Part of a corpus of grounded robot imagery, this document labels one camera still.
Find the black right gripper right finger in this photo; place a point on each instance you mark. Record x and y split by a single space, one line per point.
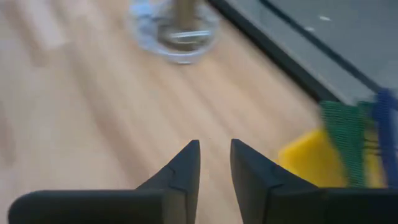
258 186

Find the black aluminium table frame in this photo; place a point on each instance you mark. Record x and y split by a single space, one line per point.
280 56

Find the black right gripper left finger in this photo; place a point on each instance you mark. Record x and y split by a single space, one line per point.
174 186

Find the yellow plastic basket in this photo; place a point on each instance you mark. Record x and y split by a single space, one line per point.
304 161

